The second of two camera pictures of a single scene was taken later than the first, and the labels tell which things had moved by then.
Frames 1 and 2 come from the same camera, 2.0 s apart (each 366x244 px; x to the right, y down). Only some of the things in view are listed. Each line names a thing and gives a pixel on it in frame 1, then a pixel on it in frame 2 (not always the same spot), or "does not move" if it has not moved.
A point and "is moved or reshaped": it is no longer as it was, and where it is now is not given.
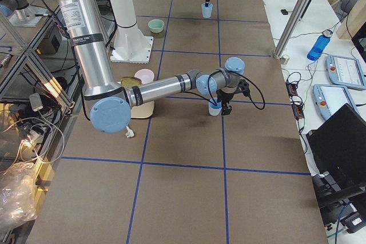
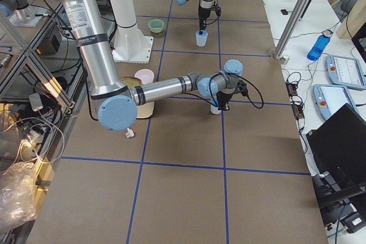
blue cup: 214,110 does not move
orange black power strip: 298,108 does not move
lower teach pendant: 329,99 does not move
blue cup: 207,11 is moved or reshaped
